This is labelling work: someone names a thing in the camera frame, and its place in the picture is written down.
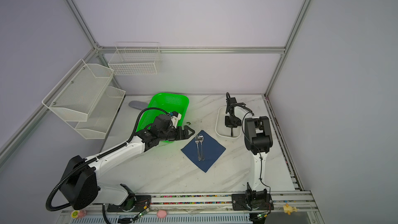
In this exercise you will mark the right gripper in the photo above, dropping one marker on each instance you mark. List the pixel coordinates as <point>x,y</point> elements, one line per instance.
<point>228,125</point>

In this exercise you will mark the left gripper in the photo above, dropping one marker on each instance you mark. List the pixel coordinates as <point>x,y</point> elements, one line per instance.
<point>184,135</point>

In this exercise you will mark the silver fork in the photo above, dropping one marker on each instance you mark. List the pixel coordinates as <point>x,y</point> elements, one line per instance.
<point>198,150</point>

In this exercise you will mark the silver spoon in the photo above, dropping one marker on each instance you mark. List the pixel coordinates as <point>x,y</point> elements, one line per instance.
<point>201,140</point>

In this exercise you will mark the dark blue paper napkin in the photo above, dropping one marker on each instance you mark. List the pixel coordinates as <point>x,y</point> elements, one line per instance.
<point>212,151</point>

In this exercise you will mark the green plastic basket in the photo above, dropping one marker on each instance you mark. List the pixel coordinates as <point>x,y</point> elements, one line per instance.
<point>168,102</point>

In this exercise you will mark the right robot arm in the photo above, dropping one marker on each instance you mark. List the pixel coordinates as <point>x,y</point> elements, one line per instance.
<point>258,141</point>

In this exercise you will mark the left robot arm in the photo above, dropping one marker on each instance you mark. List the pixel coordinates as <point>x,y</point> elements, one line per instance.
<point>80,182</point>

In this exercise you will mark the white rectangular tray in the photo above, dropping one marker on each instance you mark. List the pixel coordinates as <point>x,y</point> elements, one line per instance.
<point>221,130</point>

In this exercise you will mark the grey oval pouch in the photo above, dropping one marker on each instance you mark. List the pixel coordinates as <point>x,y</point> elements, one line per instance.
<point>138,105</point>

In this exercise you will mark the pink toy ball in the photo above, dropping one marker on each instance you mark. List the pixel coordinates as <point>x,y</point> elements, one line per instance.
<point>161,214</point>

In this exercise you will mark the white mesh two-tier shelf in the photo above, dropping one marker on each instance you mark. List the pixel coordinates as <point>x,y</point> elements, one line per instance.
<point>85,100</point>

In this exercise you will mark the yellow toy figure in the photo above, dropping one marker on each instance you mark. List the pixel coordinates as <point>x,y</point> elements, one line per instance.
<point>288,209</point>

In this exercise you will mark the pink green toy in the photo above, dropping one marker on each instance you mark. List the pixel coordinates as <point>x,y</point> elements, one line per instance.
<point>78,214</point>

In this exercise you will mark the aluminium frame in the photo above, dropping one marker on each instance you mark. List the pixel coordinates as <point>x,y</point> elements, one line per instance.
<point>15,142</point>

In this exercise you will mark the white wire basket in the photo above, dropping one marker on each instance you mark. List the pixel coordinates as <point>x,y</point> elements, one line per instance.
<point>136,58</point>

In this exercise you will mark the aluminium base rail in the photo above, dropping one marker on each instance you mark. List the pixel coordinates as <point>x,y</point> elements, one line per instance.
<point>194,208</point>

